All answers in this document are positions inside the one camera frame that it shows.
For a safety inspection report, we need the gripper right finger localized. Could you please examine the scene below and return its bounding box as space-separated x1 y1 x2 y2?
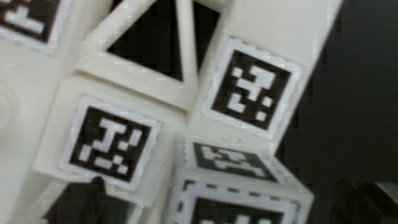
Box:
331 179 398 224

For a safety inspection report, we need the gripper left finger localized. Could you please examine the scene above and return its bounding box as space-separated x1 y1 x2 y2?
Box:
43 177 130 224

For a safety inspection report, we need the white tagged nut cube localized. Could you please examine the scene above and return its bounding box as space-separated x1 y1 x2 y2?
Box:
162 137 315 224

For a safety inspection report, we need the white chair back frame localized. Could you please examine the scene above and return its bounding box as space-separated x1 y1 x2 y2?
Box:
0 0 345 224

